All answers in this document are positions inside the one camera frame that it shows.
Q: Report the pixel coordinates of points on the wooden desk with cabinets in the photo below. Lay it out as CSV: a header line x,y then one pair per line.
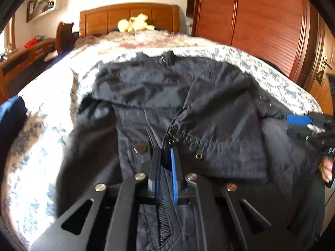
x,y
15,68

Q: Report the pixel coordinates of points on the window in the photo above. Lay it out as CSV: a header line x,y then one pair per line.
x,y
4,44

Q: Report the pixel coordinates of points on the white wall shelf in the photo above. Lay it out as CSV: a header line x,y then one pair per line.
x,y
44,7

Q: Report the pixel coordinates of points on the wooden bed headboard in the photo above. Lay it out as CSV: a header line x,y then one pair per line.
x,y
104,21

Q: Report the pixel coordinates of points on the dark wooden chair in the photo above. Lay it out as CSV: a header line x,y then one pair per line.
x,y
62,36

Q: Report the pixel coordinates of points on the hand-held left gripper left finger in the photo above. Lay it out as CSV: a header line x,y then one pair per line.
x,y
157,177

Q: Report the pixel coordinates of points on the navy blue garment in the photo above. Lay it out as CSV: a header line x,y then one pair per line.
x,y
10,120

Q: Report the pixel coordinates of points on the person's right hand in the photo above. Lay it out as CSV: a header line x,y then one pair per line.
x,y
327,168

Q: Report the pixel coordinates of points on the rose floral quilt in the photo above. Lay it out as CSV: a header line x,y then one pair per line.
x,y
157,40

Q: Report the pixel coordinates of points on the wooden slatted wardrobe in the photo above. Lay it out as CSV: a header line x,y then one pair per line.
x,y
261,18

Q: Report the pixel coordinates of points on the wooden door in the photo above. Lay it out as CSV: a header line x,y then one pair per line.
x,y
320,44

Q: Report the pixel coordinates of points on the black jacket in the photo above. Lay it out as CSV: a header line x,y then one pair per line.
x,y
209,109

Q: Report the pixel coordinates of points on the bed with floral bedding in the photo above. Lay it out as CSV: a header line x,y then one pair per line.
x,y
39,149

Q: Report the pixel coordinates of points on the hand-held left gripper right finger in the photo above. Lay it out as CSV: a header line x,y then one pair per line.
x,y
174,177

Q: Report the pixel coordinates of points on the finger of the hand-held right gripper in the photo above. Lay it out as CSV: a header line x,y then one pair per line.
x,y
301,133
298,119

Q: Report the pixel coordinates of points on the white paper sheet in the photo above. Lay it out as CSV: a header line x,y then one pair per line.
x,y
51,56

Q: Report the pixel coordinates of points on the yellow plush toy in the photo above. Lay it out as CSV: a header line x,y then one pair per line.
x,y
130,23

